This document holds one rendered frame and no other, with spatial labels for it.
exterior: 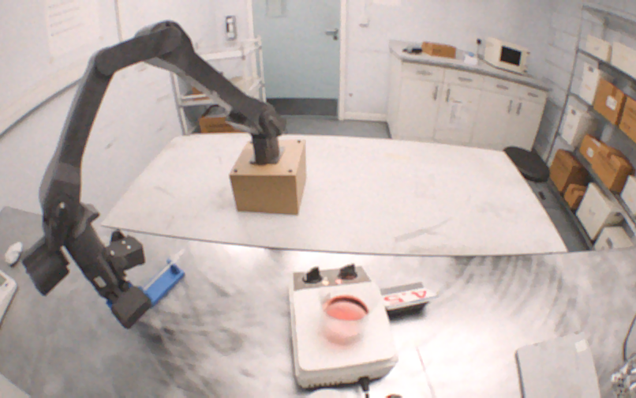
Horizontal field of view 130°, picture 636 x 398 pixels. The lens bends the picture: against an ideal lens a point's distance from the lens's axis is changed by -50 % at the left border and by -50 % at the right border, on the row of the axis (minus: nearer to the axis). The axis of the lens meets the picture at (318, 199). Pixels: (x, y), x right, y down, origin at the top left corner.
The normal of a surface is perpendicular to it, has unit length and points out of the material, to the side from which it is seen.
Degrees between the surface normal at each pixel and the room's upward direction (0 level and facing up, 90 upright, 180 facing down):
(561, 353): 0
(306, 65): 90
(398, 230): 0
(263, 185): 90
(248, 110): 67
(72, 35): 90
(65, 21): 90
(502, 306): 0
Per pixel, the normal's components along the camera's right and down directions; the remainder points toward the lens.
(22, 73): 1.00, 0.05
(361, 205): -0.01, -0.78
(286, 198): -0.09, 0.63
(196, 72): 0.85, 0.31
